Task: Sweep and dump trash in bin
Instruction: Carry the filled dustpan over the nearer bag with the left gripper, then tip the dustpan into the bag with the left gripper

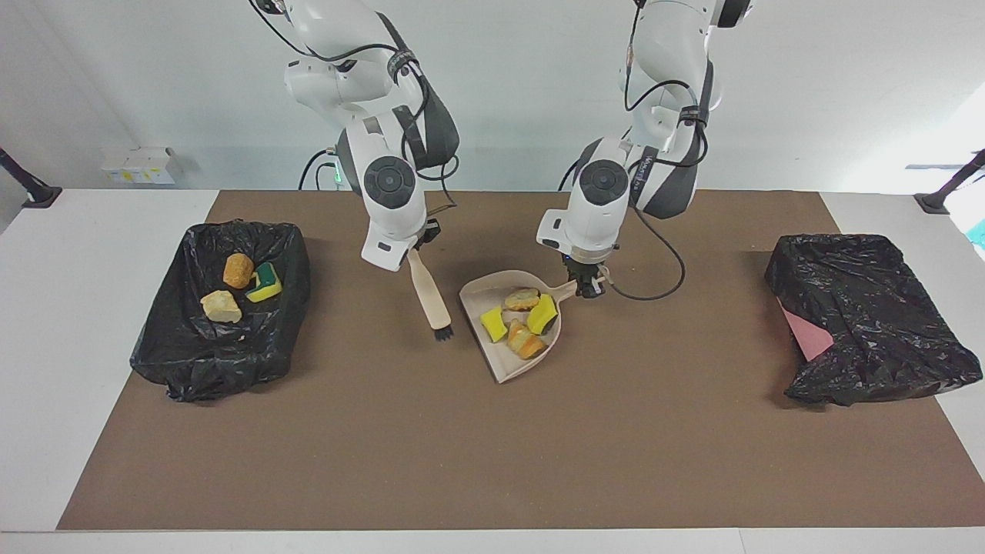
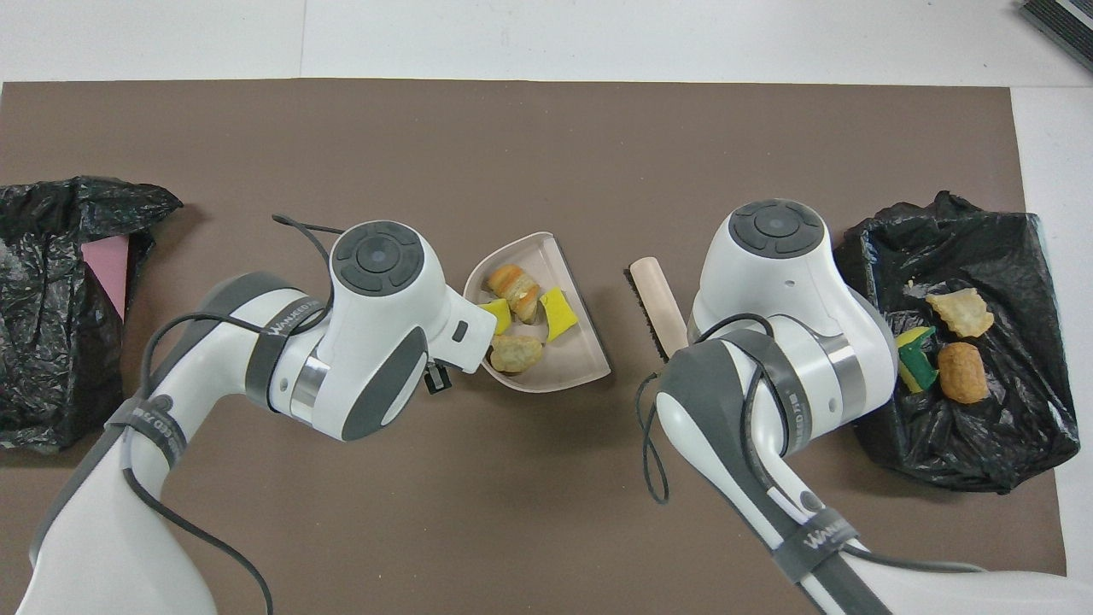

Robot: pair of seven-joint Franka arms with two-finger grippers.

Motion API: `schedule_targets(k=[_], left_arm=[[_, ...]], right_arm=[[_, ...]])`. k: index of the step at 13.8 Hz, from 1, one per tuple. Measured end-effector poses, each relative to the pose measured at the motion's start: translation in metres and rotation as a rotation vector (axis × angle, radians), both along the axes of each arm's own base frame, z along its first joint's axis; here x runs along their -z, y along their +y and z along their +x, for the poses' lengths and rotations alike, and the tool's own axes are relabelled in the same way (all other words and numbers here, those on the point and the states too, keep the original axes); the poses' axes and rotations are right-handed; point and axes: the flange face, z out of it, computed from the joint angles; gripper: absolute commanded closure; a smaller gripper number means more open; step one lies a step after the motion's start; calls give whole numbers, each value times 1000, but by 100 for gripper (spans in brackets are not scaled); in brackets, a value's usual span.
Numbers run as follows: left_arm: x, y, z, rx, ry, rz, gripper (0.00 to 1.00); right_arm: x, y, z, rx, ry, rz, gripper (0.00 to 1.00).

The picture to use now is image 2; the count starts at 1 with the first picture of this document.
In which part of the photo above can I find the crumpled black trash bag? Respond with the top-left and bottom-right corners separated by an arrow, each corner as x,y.
0,176 -> 184,454
833,190 -> 1081,495

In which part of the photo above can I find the dark ridged block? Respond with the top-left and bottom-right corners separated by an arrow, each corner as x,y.
1020,0 -> 1093,73

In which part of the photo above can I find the orange-brown sponge lump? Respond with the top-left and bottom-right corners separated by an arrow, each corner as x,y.
938,342 -> 990,405

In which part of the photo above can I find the brown table mat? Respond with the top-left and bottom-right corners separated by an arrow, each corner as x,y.
0,79 -> 1070,615

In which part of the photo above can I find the green and yellow sponge piece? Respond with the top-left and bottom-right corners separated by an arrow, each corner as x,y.
893,325 -> 938,395

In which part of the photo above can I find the pink bin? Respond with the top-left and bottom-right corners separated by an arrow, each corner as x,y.
81,235 -> 131,324

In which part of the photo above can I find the beige plastic dustpan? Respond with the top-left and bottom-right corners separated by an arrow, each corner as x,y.
464,231 -> 612,395

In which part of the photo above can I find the beige foam chunk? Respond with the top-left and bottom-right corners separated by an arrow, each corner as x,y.
926,287 -> 996,339
489,334 -> 545,374
484,264 -> 542,325

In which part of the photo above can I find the beige brush with black bristles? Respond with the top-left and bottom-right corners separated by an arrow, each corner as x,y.
628,256 -> 690,364

